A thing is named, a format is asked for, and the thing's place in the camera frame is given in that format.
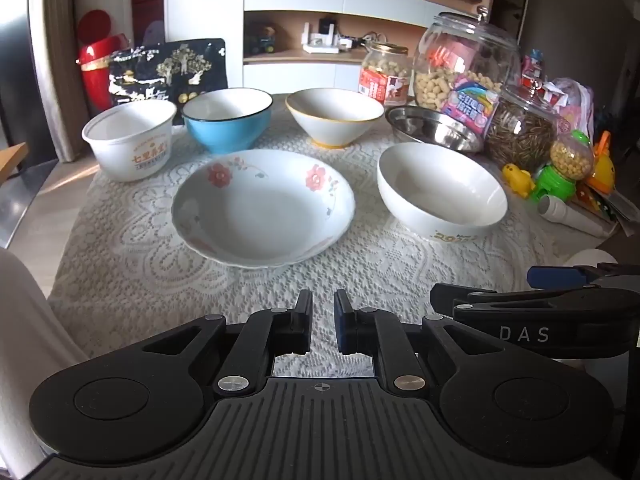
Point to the small peanut jar red label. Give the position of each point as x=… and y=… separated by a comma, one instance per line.
x=385, y=67

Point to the yellow duck toy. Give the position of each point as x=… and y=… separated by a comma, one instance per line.
x=517, y=180

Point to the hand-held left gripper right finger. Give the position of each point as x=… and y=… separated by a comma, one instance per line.
x=344, y=327

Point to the white lace tablecloth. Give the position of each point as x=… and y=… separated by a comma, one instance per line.
x=125, y=270

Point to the stainless steel bowl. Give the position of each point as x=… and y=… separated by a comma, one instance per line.
x=430, y=127

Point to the green candy dispenser toy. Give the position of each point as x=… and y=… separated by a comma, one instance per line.
x=555, y=182

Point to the dark printed bag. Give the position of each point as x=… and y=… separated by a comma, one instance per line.
x=165, y=70

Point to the white plastic bowl red print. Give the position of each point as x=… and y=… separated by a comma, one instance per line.
x=125, y=132

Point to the large glass peanut jar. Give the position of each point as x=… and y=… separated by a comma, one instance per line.
x=440, y=57

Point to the pink marshmallow packet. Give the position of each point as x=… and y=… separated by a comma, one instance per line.
x=472, y=105

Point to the black power adapter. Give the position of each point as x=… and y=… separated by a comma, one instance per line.
x=327, y=26

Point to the white bowl yellow rim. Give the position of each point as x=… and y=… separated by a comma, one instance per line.
x=330, y=125

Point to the glass sunflower seed jar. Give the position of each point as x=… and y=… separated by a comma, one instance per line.
x=520, y=135

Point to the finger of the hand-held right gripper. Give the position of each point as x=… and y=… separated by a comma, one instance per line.
x=460, y=294
x=555, y=277

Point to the white floral deep plate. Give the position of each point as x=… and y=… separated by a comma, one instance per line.
x=260, y=210

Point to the wooden furniture edge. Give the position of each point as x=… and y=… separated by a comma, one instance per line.
x=12, y=160

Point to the person's white clothing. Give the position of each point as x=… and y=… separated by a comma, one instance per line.
x=30, y=350

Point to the toy tractor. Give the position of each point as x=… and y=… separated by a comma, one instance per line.
x=262, y=40

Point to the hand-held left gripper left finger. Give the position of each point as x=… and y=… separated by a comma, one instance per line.
x=301, y=325

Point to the white ceramic bowl gold print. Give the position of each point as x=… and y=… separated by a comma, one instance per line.
x=440, y=195

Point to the pink plastic bag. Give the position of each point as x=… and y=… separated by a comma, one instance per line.
x=575, y=105

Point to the red container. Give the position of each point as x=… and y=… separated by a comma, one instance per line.
x=95, y=72

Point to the white tube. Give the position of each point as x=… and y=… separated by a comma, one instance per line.
x=565, y=215

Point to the red white snack packets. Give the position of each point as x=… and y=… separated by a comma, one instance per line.
x=537, y=72

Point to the orange duck toy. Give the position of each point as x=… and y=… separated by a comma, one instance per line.
x=600, y=170

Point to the white router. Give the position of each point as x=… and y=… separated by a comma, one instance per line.
x=320, y=46

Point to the blue enamel bowl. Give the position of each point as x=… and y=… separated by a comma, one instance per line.
x=225, y=135

